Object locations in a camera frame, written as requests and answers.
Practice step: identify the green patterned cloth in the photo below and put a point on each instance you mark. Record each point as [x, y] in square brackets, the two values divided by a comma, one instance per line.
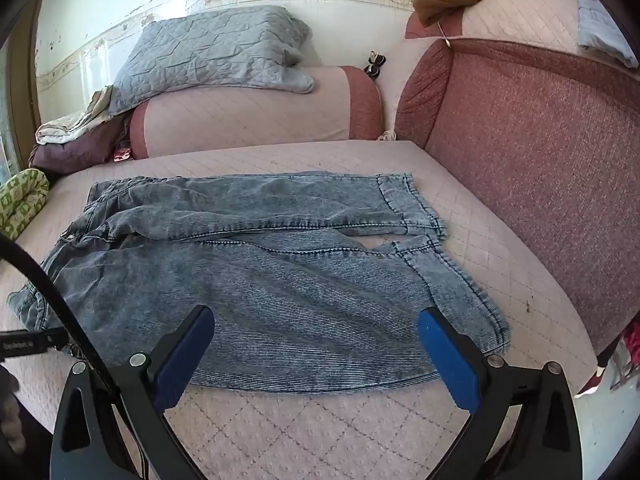
[22, 200]

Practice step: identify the pink bolster pillow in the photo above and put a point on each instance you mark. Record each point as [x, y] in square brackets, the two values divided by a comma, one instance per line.
[250, 112]

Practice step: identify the blue denim pants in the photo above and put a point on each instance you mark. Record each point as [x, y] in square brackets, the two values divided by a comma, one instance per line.
[280, 290]

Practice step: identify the person's left forearm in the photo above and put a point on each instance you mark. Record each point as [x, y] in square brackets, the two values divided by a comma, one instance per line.
[9, 425]

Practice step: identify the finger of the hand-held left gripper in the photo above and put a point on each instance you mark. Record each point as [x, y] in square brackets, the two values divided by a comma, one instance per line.
[50, 339]

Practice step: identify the white folded cloth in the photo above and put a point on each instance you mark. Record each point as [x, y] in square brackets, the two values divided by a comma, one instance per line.
[75, 122]

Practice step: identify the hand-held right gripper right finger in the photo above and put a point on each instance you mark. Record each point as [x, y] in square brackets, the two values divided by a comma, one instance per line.
[448, 365]

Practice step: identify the red and white packet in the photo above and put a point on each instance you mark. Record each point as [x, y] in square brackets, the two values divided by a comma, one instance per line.
[122, 152]

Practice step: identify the pink quilted sofa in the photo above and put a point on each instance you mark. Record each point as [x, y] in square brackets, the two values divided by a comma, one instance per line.
[310, 435]

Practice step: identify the maroon cloth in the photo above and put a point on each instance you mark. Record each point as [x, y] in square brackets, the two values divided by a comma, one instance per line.
[80, 150]

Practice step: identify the light blue folded cloth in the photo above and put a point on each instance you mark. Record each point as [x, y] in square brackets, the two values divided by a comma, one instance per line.
[602, 30]

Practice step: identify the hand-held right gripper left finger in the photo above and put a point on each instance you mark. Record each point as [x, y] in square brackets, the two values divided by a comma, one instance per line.
[181, 362]

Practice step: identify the grey quilted blanket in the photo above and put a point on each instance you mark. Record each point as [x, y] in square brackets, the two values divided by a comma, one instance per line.
[210, 52]

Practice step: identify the black and white hair clip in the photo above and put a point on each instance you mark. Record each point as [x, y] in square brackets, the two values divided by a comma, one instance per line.
[375, 62]

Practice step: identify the wooden door frame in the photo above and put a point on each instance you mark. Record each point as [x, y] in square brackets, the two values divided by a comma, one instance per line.
[22, 85]

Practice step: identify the red sofa back cushion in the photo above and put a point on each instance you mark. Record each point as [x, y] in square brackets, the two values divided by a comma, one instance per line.
[540, 170]

